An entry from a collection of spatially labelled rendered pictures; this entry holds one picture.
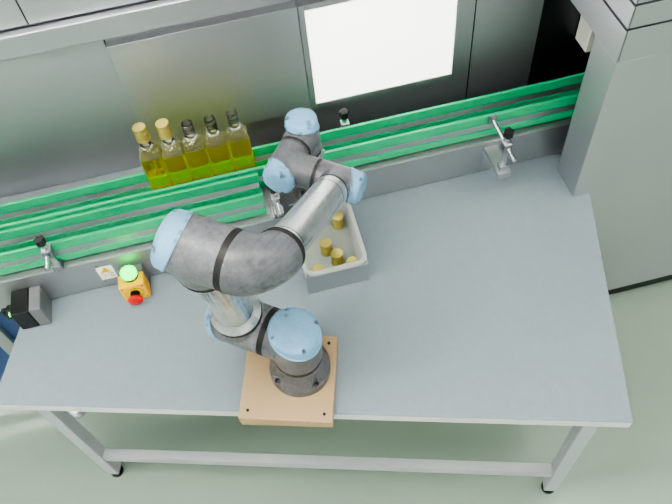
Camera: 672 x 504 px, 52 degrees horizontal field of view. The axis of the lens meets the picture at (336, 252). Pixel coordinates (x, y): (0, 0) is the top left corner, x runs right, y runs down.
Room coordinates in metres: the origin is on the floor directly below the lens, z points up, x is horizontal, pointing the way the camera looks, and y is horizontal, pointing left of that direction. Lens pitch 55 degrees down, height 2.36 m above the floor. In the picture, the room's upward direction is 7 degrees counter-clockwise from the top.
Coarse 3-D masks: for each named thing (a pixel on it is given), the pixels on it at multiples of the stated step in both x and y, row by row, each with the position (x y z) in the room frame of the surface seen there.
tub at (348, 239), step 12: (348, 204) 1.21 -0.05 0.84; (348, 216) 1.19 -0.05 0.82; (324, 228) 1.19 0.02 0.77; (348, 228) 1.18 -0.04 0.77; (336, 240) 1.15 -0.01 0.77; (348, 240) 1.14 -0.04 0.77; (360, 240) 1.09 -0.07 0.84; (312, 252) 1.12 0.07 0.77; (348, 252) 1.10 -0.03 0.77; (360, 252) 1.06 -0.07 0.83; (312, 264) 1.08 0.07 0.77; (324, 264) 1.07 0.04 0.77; (348, 264) 1.01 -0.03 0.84; (360, 264) 1.01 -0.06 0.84
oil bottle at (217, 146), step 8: (208, 136) 1.30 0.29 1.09; (216, 136) 1.29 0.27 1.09; (224, 136) 1.30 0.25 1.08; (208, 144) 1.28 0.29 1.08; (216, 144) 1.28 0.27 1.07; (224, 144) 1.28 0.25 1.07; (208, 152) 1.28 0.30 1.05; (216, 152) 1.28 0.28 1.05; (224, 152) 1.28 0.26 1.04; (216, 160) 1.28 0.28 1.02; (224, 160) 1.28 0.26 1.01; (232, 160) 1.29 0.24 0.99; (216, 168) 1.28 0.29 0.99; (224, 168) 1.28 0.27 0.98; (232, 168) 1.28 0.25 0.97
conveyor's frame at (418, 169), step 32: (544, 128) 1.37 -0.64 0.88; (416, 160) 1.32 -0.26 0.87; (448, 160) 1.33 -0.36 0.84; (480, 160) 1.34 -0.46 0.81; (384, 192) 1.30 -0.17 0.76; (256, 224) 1.16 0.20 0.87; (96, 256) 1.12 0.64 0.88; (128, 256) 1.12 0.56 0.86; (0, 288) 1.07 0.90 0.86; (64, 288) 1.09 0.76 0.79
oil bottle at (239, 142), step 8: (240, 128) 1.31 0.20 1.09; (232, 136) 1.29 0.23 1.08; (240, 136) 1.29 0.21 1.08; (248, 136) 1.30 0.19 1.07; (232, 144) 1.29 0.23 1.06; (240, 144) 1.29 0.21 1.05; (248, 144) 1.29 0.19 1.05; (232, 152) 1.29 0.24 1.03; (240, 152) 1.29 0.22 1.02; (248, 152) 1.29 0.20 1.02; (240, 160) 1.29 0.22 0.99; (248, 160) 1.29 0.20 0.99; (240, 168) 1.29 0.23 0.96
